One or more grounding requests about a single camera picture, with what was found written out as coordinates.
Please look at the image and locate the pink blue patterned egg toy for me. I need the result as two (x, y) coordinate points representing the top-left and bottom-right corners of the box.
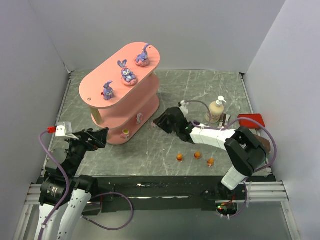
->
(136, 113), (143, 125)

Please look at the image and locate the pink toy with yellow top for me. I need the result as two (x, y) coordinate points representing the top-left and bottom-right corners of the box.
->
(120, 128), (131, 139)

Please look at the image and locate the orange bear toy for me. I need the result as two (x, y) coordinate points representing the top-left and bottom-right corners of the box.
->
(194, 151), (202, 160)
(207, 158), (215, 167)
(176, 154), (184, 162)

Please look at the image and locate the small purple bunny toy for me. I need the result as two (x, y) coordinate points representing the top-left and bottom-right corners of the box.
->
(101, 80), (115, 101)

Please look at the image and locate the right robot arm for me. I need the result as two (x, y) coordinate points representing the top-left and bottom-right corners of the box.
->
(153, 107), (268, 191)

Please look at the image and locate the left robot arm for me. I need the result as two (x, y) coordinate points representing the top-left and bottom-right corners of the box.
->
(35, 122), (109, 240)

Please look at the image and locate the pink three-tier shelf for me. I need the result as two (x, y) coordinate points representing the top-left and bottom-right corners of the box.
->
(79, 42), (161, 145)

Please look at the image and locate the cream pump lotion bottle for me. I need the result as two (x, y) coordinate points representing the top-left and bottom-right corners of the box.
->
(205, 95), (226, 124)

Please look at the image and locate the brown snack packet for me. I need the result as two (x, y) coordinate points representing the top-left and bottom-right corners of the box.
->
(218, 113), (231, 130)

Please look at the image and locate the red rectangular box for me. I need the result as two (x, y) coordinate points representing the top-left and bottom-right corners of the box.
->
(238, 113), (266, 130)

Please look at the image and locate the brown and green roll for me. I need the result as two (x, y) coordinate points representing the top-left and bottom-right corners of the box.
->
(254, 134), (271, 155)

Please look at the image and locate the electronics board with leds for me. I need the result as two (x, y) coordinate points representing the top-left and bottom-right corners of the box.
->
(216, 203), (238, 218)

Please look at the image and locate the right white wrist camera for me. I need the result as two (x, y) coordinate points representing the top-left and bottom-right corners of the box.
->
(178, 100), (189, 117)

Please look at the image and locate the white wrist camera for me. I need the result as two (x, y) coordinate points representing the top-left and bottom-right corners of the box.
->
(47, 121), (79, 140)
(178, 100), (189, 117)

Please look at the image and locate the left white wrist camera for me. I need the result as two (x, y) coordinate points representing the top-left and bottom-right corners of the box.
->
(47, 121), (79, 140)

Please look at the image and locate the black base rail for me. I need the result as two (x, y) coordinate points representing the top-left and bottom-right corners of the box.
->
(37, 175), (276, 213)

